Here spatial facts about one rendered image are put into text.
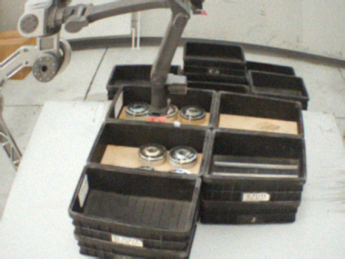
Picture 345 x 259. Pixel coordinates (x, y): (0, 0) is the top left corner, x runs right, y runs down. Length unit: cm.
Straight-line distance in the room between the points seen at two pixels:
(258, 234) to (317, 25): 349
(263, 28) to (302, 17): 50
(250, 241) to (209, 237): 17
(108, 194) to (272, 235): 63
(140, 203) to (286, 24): 348
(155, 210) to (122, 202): 12
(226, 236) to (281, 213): 23
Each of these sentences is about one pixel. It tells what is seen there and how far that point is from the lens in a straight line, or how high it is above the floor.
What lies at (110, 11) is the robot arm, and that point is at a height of 146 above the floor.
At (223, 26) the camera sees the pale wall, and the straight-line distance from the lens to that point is 514.
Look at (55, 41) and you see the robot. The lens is 222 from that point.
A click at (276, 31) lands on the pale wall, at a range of 518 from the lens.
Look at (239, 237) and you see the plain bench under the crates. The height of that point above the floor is 70.
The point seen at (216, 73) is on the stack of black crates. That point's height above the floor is 50.
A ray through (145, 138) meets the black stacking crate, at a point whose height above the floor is 87.
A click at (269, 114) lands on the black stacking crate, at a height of 85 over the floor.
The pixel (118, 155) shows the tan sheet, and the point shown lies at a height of 83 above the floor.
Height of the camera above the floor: 205
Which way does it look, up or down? 31 degrees down
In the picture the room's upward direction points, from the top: 1 degrees clockwise
